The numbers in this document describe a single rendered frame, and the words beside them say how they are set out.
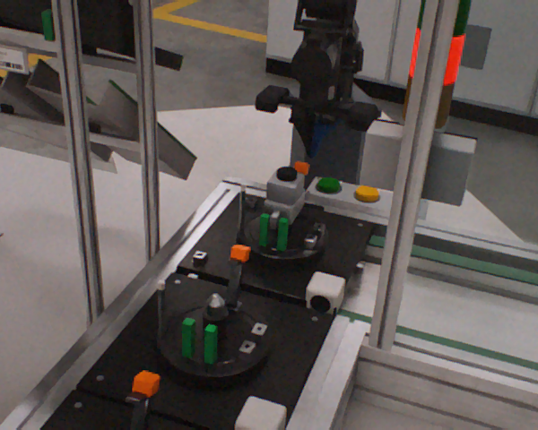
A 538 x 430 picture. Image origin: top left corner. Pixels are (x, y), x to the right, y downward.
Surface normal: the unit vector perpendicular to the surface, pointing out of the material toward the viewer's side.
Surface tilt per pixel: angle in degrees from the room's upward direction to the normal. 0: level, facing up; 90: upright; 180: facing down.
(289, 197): 90
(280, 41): 90
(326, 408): 0
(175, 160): 90
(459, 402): 90
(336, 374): 0
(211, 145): 0
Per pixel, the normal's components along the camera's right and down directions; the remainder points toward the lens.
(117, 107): 0.87, 0.30
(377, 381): -0.33, 0.48
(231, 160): 0.06, -0.85
